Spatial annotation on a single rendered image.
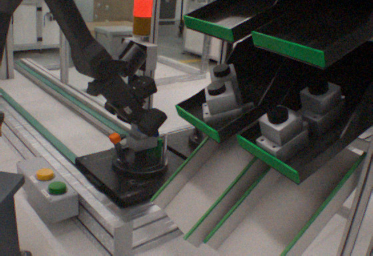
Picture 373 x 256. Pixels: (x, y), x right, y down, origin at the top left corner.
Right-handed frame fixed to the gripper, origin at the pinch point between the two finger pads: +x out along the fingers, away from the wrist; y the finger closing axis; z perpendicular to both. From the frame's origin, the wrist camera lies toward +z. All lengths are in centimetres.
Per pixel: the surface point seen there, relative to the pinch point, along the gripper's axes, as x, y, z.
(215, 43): 323, 369, 258
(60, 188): -6.5, 0.1, -23.8
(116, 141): -4.0, -1.0, -7.9
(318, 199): -1.6, -46.3, 3.0
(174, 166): 12.8, -4.7, -2.4
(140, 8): -12.9, 17.2, 23.7
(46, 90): 17, 81, -4
